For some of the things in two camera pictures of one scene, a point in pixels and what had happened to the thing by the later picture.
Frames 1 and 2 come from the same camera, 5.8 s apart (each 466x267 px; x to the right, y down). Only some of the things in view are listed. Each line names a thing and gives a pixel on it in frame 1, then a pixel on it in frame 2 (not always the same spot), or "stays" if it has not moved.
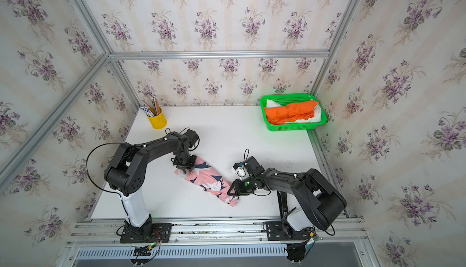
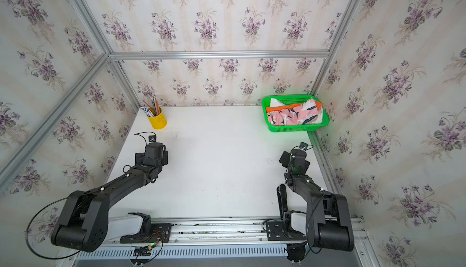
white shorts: x=317 y=111 stays
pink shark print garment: x=207 y=178 to x=306 y=113
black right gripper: x=238 y=189 to x=284 y=158
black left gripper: x=190 y=167 to x=163 y=158
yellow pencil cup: x=158 y=121 stays
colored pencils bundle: x=154 y=110 stays
